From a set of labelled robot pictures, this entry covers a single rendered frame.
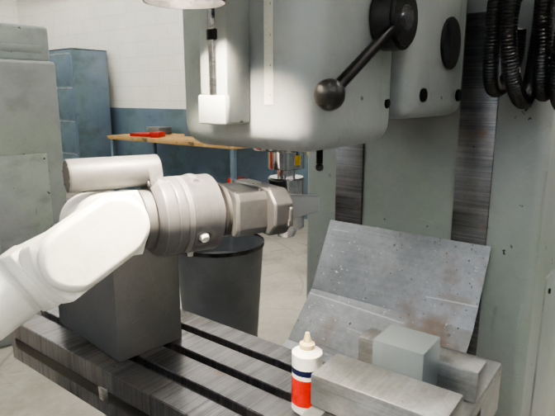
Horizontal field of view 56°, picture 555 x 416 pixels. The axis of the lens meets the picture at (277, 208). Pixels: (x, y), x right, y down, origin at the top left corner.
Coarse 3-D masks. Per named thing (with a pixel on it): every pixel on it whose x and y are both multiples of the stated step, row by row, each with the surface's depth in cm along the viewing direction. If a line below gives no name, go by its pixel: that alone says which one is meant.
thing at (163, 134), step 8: (184, 120) 638; (152, 128) 670; (160, 128) 663; (168, 128) 672; (184, 128) 640; (112, 136) 651; (120, 136) 641; (128, 136) 636; (136, 136) 636; (144, 136) 632; (152, 136) 617; (160, 136) 621; (168, 136) 636; (176, 136) 636; (184, 136) 636; (112, 144) 658; (152, 144) 711; (184, 144) 572; (192, 144) 564; (200, 144) 556; (208, 144) 549; (112, 152) 660; (152, 152) 713; (232, 152) 533; (232, 160) 535; (232, 168) 537; (232, 176) 538
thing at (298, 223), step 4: (288, 188) 64; (292, 188) 64; (296, 188) 64; (300, 188) 64; (304, 188) 65; (288, 192) 64; (292, 192) 64; (296, 192) 64; (300, 192) 64; (304, 192) 66; (300, 216) 65; (296, 220) 65; (300, 220) 65; (296, 224) 65; (300, 224) 65; (292, 228) 65; (296, 228) 65; (300, 228) 65
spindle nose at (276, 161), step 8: (272, 152) 63; (304, 152) 64; (272, 160) 64; (280, 160) 63; (288, 160) 63; (304, 160) 64; (272, 168) 64; (280, 168) 63; (288, 168) 63; (296, 168) 63
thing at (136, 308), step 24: (144, 264) 81; (168, 264) 85; (96, 288) 82; (120, 288) 79; (144, 288) 82; (168, 288) 86; (72, 312) 91; (96, 312) 84; (120, 312) 80; (144, 312) 83; (168, 312) 86; (96, 336) 85; (120, 336) 80; (144, 336) 83; (168, 336) 87; (120, 360) 81
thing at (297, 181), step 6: (276, 174) 67; (270, 180) 64; (276, 180) 64; (282, 180) 63; (288, 180) 63; (294, 180) 64; (300, 180) 64; (282, 186) 64; (288, 186) 64; (294, 186) 64; (300, 186) 64
